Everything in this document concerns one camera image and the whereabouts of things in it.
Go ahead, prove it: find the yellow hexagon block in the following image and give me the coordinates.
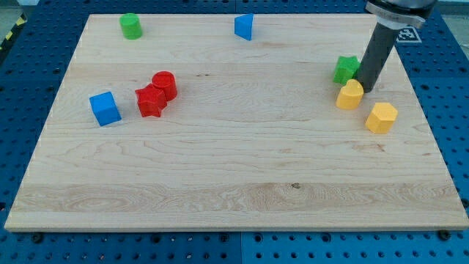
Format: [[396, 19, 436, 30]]
[[365, 103, 399, 134]]

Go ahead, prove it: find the blue triangle block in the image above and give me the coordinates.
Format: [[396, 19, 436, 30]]
[[234, 13, 254, 41]]

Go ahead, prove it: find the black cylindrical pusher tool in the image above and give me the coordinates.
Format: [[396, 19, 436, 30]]
[[355, 23, 399, 93]]

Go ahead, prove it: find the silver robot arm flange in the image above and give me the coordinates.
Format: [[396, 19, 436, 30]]
[[365, 0, 437, 29]]

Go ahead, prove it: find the yellow heart block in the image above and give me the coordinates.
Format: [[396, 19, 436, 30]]
[[336, 79, 364, 110]]

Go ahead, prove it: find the green star block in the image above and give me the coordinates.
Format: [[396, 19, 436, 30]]
[[333, 56, 361, 84]]

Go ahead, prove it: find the green cylinder block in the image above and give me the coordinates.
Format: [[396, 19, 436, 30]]
[[119, 13, 143, 40]]

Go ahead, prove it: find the blue cube block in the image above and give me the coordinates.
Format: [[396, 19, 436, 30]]
[[89, 92, 122, 126]]

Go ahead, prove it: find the white fiducial marker tag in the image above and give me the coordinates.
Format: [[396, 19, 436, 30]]
[[396, 26, 421, 43]]

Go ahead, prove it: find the red cylinder block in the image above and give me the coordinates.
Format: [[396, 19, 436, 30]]
[[151, 71, 177, 101]]

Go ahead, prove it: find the red star block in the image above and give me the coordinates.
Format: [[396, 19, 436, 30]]
[[135, 84, 167, 117]]

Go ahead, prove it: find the wooden board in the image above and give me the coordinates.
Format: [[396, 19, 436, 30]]
[[5, 14, 468, 232]]

